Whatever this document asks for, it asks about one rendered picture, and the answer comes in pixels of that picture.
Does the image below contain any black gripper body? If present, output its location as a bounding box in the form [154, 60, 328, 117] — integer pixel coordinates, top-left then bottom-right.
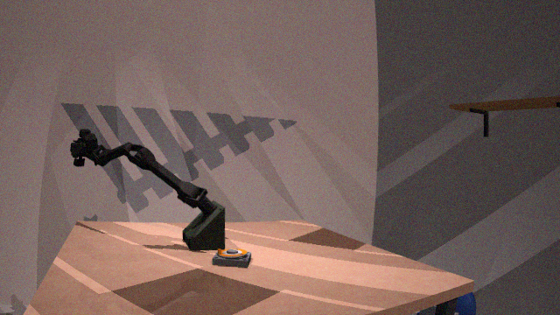
[73, 129, 91, 166]

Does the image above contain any orange round plate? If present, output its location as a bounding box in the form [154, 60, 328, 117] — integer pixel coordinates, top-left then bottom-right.
[217, 248, 248, 258]

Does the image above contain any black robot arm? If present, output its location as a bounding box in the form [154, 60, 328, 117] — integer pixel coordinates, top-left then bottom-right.
[70, 133, 217, 217]

